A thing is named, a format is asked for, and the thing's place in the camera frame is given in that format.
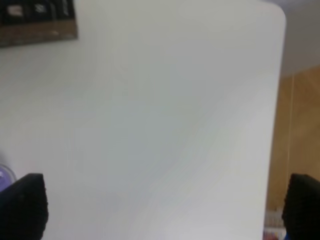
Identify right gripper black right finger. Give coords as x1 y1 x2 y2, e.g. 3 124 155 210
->
282 173 320 240

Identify dark brown box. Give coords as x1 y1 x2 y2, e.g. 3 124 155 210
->
0 0 78 48

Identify purple round object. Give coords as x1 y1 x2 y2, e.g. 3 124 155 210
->
0 164 17 192

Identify colourful items beyond table edge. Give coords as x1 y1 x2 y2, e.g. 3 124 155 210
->
262 207 290 240

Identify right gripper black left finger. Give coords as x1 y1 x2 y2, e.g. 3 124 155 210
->
0 173 49 240

